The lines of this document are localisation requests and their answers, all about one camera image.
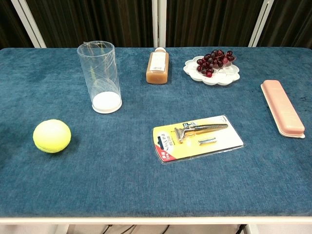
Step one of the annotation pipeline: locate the yellow tennis ball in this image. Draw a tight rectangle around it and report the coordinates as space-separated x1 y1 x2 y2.
33 119 72 154

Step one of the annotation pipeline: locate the clear plastic tube container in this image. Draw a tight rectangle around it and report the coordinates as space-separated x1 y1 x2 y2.
77 40 123 114

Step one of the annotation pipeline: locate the black cable under table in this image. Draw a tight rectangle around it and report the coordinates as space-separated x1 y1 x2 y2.
102 224 171 234

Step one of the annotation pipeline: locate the amber liquid bottle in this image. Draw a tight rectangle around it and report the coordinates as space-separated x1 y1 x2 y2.
146 47 170 85

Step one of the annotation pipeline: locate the dark red grape bunch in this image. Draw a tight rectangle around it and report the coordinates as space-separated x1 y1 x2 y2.
196 49 235 78

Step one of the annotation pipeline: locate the razor blister pack card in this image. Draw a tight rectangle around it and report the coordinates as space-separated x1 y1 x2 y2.
153 115 245 166

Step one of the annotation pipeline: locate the blue velvet table cloth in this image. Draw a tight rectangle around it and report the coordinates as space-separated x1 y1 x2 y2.
0 47 312 218

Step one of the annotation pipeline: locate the pink rectangular plastic case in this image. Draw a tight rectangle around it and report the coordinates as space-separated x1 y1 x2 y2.
260 79 306 139

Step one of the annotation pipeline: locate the white frame post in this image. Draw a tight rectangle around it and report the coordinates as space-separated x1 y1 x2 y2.
248 0 274 48
151 0 167 48
10 0 47 48

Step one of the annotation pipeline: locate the white flower-shaped plate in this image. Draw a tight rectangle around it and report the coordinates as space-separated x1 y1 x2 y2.
183 55 241 86

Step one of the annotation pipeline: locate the white table frame edge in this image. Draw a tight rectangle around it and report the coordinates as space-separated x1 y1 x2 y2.
0 215 312 234

